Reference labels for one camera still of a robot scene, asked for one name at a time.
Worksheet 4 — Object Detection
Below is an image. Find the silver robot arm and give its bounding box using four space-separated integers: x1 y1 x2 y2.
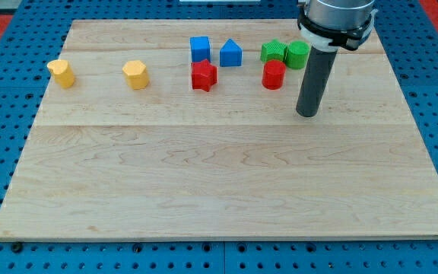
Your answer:
297 0 378 53

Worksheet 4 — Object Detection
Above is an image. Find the red star block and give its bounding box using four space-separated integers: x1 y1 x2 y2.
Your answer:
191 59 217 92

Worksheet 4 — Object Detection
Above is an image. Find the blue triangle block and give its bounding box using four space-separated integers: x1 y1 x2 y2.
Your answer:
220 39 243 67

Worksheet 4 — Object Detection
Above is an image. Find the green star block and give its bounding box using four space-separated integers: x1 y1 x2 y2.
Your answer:
260 39 287 62

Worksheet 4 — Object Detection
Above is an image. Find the wooden board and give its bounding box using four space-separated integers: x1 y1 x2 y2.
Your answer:
0 19 438 242

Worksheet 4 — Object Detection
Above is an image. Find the red cylinder block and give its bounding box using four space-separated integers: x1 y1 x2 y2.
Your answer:
262 59 286 90

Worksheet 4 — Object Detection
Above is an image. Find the blue cube block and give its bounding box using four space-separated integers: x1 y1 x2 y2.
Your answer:
189 36 211 62

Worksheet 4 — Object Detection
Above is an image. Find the yellow hexagon block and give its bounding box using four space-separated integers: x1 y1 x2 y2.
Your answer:
122 60 150 90

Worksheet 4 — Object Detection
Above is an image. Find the green cylinder block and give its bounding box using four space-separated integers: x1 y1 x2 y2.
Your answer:
284 40 309 70

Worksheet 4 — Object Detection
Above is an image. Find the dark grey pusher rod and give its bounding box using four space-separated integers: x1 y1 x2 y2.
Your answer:
296 47 337 117

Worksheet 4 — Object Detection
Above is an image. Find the yellow heart block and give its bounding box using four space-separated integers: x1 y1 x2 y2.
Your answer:
46 59 75 88

